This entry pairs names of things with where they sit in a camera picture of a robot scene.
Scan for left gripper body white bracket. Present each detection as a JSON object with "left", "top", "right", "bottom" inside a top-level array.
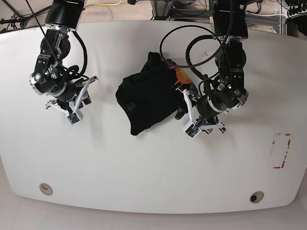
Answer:
[{"left": 176, "top": 87, "right": 226, "bottom": 133}]

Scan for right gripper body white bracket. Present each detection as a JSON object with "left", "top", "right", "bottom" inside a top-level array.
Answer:
[{"left": 45, "top": 76, "right": 98, "bottom": 116}]

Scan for black graphic T-shirt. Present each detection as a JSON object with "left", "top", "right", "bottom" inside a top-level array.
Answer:
[{"left": 116, "top": 52, "right": 198, "bottom": 136}]

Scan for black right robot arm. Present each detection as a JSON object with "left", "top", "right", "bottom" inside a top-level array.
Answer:
[{"left": 29, "top": 0, "right": 98, "bottom": 125}]

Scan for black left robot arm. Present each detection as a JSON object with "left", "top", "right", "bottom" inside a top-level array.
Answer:
[{"left": 177, "top": 0, "right": 248, "bottom": 138}]

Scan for red tape rectangle marking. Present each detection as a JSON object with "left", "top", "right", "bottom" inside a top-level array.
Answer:
[{"left": 270, "top": 133, "right": 292, "bottom": 169}]

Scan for right table grommet hole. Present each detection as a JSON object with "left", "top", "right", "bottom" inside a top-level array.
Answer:
[{"left": 249, "top": 191, "right": 264, "bottom": 204}]

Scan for table grommet hole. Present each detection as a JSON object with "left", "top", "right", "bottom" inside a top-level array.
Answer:
[
  {"left": 249, "top": 191, "right": 264, "bottom": 204},
  {"left": 39, "top": 183, "right": 53, "bottom": 196}
]

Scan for left table grommet hole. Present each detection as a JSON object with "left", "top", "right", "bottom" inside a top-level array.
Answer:
[{"left": 39, "top": 183, "right": 53, "bottom": 196}]

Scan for black tripod legs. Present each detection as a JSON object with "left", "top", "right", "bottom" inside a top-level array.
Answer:
[{"left": 0, "top": 0, "right": 52, "bottom": 34}]

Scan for white power strip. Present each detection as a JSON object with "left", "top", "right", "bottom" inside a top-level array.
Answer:
[{"left": 286, "top": 8, "right": 307, "bottom": 19}]

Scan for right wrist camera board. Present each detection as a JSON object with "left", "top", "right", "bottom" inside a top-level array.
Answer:
[{"left": 67, "top": 113, "right": 83, "bottom": 125}]

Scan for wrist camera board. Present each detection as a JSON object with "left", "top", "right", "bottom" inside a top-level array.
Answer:
[
  {"left": 184, "top": 123, "right": 201, "bottom": 139},
  {"left": 67, "top": 113, "right": 83, "bottom": 125}
]

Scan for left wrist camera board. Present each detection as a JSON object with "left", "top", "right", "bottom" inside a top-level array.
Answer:
[{"left": 184, "top": 123, "right": 201, "bottom": 139}]

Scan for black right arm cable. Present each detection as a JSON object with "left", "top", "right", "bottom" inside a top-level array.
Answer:
[{"left": 25, "top": 0, "right": 88, "bottom": 80}]

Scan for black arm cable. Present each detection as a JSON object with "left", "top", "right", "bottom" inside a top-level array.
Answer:
[
  {"left": 25, "top": 0, "right": 88, "bottom": 80},
  {"left": 159, "top": 25, "right": 224, "bottom": 82}
]

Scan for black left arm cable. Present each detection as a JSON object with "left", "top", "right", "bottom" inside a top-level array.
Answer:
[{"left": 159, "top": 25, "right": 224, "bottom": 82}]

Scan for yellow cable on floor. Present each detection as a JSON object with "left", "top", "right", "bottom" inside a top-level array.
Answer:
[{"left": 83, "top": 0, "right": 123, "bottom": 8}]

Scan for aluminium frame stand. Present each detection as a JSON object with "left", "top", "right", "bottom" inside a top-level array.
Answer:
[{"left": 150, "top": 0, "right": 176, "bottom": 21}]

